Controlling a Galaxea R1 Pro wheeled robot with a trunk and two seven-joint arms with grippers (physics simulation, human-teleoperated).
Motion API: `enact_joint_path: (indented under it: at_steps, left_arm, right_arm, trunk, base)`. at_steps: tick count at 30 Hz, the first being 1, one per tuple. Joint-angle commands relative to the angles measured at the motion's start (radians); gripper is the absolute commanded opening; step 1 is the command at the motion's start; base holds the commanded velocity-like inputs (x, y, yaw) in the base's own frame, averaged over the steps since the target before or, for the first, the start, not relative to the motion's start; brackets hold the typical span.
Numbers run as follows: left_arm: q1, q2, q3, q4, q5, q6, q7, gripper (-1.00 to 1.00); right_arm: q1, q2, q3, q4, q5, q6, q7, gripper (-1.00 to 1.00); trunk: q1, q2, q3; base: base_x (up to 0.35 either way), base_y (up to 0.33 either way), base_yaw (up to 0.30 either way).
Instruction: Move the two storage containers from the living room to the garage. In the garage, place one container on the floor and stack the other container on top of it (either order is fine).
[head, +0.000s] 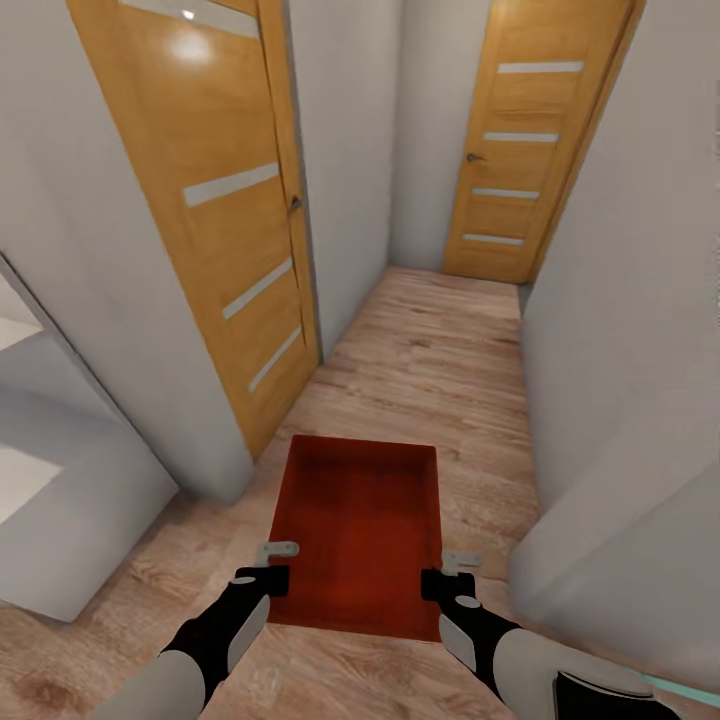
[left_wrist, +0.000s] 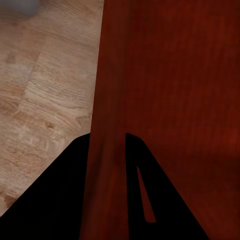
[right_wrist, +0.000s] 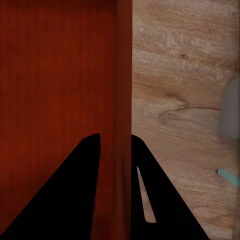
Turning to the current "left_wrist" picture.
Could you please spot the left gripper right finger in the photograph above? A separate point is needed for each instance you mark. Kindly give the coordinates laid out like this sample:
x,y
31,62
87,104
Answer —
x,y
174,220

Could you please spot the storage box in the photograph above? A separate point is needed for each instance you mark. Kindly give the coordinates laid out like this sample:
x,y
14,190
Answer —
x,y
168,72

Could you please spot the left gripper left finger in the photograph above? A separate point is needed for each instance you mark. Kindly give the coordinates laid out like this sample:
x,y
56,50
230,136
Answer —
x,y
51,208

